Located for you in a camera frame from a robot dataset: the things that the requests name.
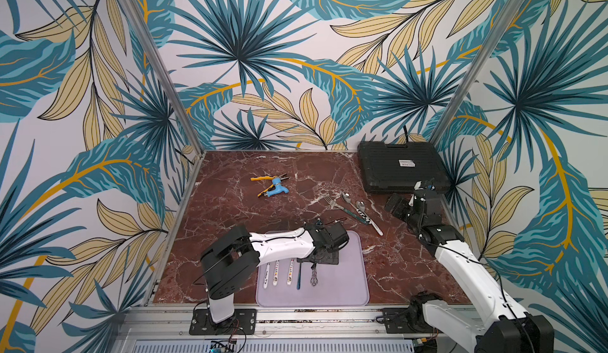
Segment ornate silver fork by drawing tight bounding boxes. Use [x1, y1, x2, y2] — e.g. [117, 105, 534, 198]
[310, 263, 318, 287]

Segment rainbow iridescent spoon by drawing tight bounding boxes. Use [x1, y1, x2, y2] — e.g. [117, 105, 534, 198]
[296, 262, 302, 291]

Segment cartoon handle spoon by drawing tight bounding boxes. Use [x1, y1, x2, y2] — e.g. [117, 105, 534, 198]
[272, 261, 280, 286]

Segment white Pochacco handle fork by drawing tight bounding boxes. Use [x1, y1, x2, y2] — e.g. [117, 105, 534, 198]
[263, 263, 270, 289]

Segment cow pattern handle spoon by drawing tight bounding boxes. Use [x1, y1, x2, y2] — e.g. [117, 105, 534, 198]
[341, 192, 371, 225]

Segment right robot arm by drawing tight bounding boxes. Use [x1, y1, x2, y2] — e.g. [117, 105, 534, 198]
[381, 185, 555, 352]

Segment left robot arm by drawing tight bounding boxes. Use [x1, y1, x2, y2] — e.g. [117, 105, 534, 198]
[199, 221, 349, 325]

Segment black tool case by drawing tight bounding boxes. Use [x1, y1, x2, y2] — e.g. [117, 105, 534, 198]
[357, 141, 451, 194]

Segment lilac placemat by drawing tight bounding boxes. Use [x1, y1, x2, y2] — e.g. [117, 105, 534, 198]
[256, 230, 370, 309]

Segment blue glue gun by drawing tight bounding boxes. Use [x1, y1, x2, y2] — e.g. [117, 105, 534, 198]
[265, 177, 289, 197]

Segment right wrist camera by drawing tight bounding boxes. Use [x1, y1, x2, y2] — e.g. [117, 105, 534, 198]
[414, 179, 435, 191]

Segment green handle fork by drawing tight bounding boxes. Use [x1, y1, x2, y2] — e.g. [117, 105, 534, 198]
[325, 196, 367, 225]

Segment white Pochacco handle spoon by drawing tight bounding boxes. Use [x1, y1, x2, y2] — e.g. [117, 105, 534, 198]
[356, 201, 384, 236]

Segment yellow handled pliers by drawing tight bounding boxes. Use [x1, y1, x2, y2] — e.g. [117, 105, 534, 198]
[250, 173, 289, 198]

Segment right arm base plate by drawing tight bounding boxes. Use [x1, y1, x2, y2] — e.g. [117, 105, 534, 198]
[375, 291, 443, 334]

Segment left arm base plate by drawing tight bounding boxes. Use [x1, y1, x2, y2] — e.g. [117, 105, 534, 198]
[188, 308, 257, 336]

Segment aluminium front rail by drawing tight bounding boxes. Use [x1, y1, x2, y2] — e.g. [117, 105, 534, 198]
[111, 304, 481, 353]

